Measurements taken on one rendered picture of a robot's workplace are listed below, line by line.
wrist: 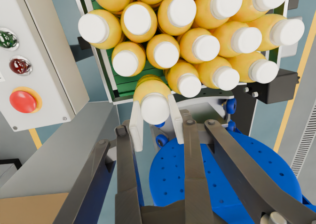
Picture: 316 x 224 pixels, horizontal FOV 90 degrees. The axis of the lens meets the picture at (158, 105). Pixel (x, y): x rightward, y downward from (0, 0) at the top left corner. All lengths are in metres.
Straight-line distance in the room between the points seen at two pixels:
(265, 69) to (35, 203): 0.65
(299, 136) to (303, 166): 0.49
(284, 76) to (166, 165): 0.34
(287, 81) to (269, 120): 1.52
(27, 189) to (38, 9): 0.67
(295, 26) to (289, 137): 1.97
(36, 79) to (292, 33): 0.40
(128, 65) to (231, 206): 0.29
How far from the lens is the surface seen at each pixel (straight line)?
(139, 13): 0.26
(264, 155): 0.42
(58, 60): 0.32
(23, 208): 0.63
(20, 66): 0.29
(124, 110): 1.50
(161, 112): 0.21
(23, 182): 0.89
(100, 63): 0.38
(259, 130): 1.99
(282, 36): 0.34
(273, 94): 0.47
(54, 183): 0.80
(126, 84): 0.46
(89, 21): 0.27
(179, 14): 0.27
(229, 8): 0.29
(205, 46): 0.28
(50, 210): 0.58
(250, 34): 0.31
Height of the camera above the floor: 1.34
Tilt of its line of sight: 66 degrees down
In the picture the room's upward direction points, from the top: 171 degrees clockwise
